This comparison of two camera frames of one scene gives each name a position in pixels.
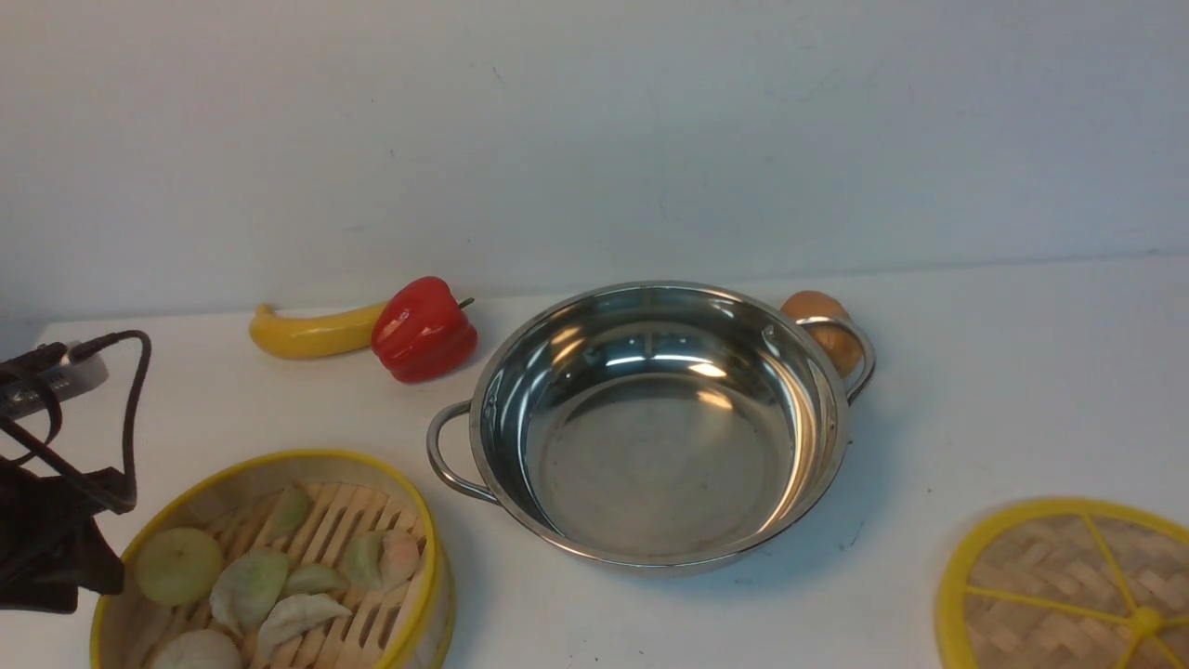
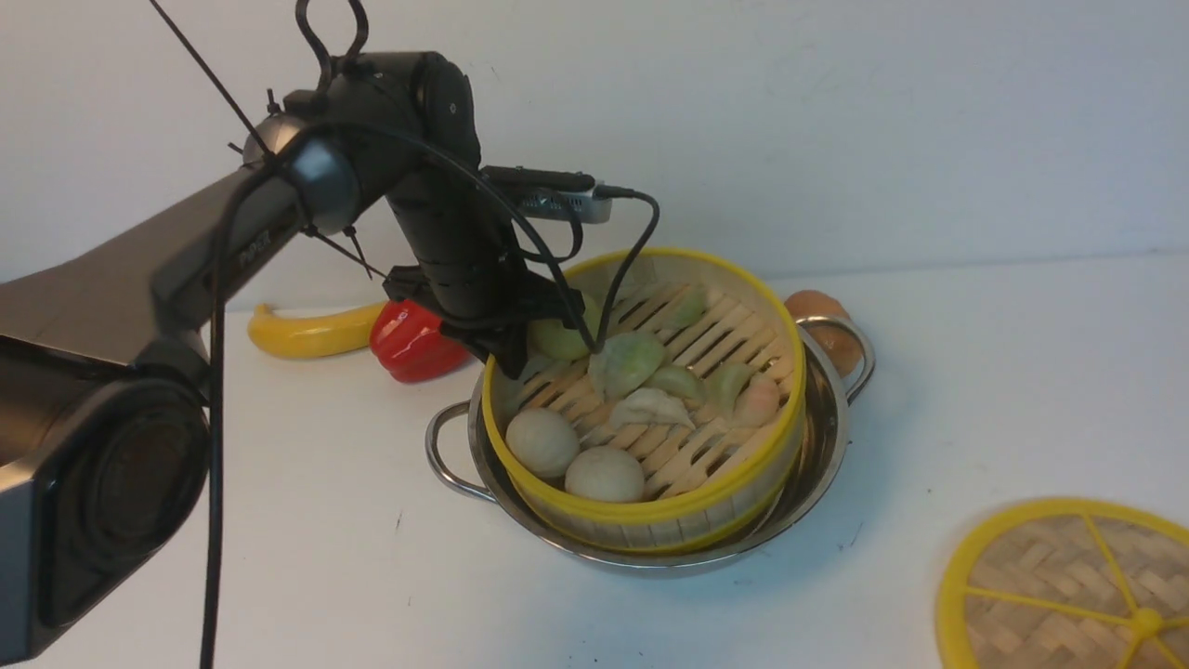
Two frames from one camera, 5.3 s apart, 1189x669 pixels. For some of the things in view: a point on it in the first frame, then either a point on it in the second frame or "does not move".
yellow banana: (313, 336) does not move
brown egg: (841, 347) does not move
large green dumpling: (249, 584) to (626, 361)
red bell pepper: (421, 334) does not move
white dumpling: (288, 617) to (649, 405)
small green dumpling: (316, 578) to (678, 380)
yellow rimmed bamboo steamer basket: (277, 559) to (676, 415)
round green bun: (179, 567) to (551, 339)
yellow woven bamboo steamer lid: (1068, 583) does not move
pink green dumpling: (381, 560) to (751, 399)
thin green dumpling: (294, 506) to (685, 309)
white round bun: (199, 649) to (542, 444)
